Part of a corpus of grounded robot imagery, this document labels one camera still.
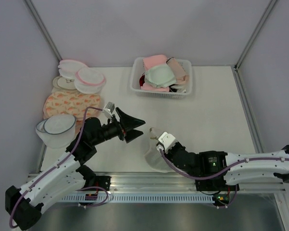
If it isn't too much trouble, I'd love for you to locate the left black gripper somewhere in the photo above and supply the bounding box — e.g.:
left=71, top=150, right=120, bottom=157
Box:
left=92, top=107, right=146, bottom=146

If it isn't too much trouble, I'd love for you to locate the beige trimmed mesh laundry bag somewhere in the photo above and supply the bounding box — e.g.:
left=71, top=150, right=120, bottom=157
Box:
left=144, top=128, right=172, bottom=173

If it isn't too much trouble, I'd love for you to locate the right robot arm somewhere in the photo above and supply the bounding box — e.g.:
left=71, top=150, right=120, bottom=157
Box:
left=157, top=142, right=289, bottom=191

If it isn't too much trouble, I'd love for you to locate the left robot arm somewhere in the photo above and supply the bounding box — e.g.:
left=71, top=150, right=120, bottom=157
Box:
left=5, top=104, right=145, bottom=231

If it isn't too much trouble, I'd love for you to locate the carrot print laundry bag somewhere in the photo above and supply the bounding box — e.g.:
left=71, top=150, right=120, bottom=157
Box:
left=43, top=91, right=102, bottom=121

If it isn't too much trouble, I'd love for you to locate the pink trimmed mesh laundry bag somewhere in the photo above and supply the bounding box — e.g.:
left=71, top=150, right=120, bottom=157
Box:
left=74, top=67, right=106, bottom=94

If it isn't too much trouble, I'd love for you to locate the beige flat laundry bag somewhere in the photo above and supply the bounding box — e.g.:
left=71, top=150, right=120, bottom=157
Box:
left=53, top=76, right=76, bottom=90

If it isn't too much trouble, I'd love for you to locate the pink trimmed bag at back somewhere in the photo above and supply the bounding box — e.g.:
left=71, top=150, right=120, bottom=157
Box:
left=58, top=59, right=88, bottom=79

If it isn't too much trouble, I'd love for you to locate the white plastic basket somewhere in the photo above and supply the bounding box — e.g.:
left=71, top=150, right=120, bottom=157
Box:
left=130, top=55, right=193, bottom=99

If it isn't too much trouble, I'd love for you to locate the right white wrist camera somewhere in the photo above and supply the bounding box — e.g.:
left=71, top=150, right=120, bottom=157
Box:
left=157, top=132, right=177, bottom=153

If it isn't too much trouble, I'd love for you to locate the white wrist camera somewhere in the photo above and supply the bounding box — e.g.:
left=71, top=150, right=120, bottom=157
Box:
left=102, top=102, right=115, bottom=119
left=157, top=132, right=177, bottom=153

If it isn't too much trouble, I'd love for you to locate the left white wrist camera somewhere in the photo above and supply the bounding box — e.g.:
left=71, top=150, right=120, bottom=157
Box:
left=102, top=102, right=115, bottom=119

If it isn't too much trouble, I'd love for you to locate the aluminium mounting rail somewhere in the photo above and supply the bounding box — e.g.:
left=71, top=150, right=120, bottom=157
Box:
left=96, top=172, right=286, bottom=194

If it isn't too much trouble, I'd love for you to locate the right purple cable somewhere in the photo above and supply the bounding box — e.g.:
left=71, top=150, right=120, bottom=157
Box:
left=159, top=148, right=289, bottom=180

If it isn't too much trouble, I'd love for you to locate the white slotted cable duct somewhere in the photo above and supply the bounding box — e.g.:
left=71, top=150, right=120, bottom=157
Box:
left=60, top=193, right=214, bottom=204

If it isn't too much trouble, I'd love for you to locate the left aluminium frame post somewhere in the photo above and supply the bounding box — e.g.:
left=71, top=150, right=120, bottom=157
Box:
left=23, top=0, right=62, bottom=62

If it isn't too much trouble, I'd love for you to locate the aluminium frame post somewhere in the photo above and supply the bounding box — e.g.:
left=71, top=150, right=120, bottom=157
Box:
left=23, top=0, right=62, bottom=62
left=234, top=0, right=279, bottom=72

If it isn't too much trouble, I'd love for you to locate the right aluminium frame post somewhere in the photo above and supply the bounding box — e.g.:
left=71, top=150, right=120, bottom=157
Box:
left=234, top=0, right=279, bottom=72

